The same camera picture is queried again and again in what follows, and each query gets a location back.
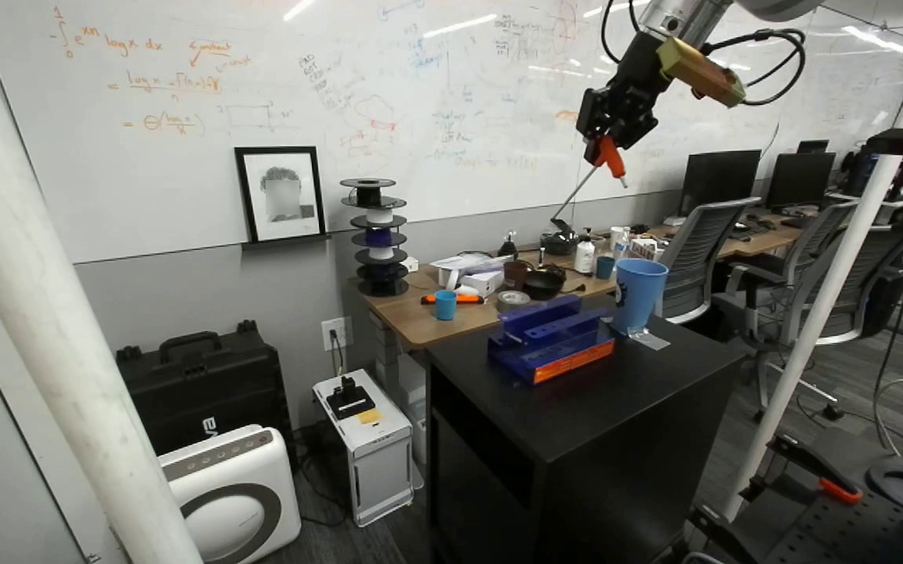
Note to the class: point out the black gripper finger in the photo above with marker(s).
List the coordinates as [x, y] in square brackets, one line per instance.
[591, 150]

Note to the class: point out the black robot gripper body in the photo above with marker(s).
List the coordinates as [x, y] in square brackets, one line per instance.
[626, 108]

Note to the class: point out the orange handled T wrench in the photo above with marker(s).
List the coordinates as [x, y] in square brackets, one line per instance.
[602, 169]

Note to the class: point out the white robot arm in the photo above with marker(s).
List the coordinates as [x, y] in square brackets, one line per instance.
[716, 28]

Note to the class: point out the large blue plastic cup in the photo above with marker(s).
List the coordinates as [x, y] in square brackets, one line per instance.
[642, 288]

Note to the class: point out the blue and orange toolbox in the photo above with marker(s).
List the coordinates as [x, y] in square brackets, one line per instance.
[546, 341]

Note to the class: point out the small blue cup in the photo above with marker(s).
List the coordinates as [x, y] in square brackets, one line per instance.
[446, 313]

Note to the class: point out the black bowl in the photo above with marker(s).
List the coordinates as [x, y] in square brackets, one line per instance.
[539, 288]

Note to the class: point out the grey office chair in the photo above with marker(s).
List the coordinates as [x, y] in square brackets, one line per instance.
[691, 258]

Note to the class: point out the orange utility knife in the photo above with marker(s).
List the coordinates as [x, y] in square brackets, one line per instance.
[446, 299]

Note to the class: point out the stack of filament spools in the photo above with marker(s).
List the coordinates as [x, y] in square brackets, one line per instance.
[379, 242]

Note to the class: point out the wooden side table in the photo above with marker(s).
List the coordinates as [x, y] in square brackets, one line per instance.
[411, 318]

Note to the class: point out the white tripod pole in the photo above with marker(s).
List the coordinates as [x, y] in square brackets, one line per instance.
[817, 320]

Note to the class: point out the framed portrait picture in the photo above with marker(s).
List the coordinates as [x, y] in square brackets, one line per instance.
[281, 191]

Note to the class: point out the black cabinet table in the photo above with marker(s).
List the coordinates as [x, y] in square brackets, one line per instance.
[591, 469]

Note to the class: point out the white computer box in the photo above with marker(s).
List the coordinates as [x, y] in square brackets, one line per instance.
[376, 460]

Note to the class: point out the black hard carrying case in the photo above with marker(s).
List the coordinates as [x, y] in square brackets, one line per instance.
[206, 384]

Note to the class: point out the white air purifier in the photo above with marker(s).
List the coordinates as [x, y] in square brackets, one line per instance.
[235, 494]

